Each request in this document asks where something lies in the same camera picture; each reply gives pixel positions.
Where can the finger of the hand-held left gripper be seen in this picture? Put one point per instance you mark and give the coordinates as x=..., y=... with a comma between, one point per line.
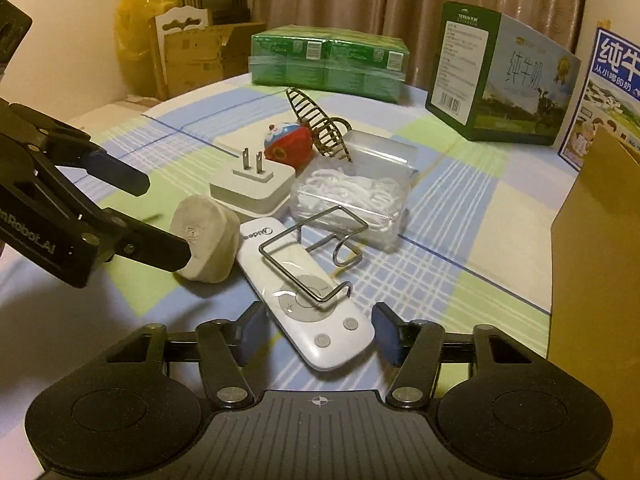
x=120, y=172
x=160, y=252

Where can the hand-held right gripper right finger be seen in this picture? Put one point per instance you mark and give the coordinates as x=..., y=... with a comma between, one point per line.
x=386, y=332

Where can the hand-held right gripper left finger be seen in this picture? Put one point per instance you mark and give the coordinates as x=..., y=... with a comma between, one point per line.
x=252, y=332

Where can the white remote control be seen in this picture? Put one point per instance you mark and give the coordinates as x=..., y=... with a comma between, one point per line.
x=345, y=340

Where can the beige rounded plug block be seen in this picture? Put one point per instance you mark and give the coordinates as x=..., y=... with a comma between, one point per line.
x=210, y=240

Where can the white power adapter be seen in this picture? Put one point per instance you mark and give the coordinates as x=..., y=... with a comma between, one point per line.
x=240, y=190

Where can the plain brown cardboard box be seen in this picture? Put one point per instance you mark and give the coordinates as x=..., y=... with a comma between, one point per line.
x=600, y=260

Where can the checked tablecloth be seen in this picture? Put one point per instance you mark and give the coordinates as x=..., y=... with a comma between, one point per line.
x=450, y=240

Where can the printed open cardboard box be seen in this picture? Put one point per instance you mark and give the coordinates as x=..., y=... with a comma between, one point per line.
x=200, y=60

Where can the yellow plastic bag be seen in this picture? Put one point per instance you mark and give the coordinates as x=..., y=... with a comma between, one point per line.
x=137, y=35

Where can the clear box of floss picks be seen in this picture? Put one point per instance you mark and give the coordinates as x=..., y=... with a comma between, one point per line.
x=350, y=195

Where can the white carved chair back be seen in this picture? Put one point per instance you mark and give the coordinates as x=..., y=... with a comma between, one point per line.
x=172, y=22

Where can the red cartoon cat toy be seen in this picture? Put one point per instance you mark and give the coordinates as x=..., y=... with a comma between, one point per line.
x=292, y=142

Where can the green tissue pack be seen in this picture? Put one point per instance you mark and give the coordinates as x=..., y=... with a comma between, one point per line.
x=325, y=60

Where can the green milk carton box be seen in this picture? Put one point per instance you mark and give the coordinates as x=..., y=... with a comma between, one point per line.
x=500, y=85

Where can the blue milk carton box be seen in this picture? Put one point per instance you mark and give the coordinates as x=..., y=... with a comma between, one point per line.
x=615, y=85

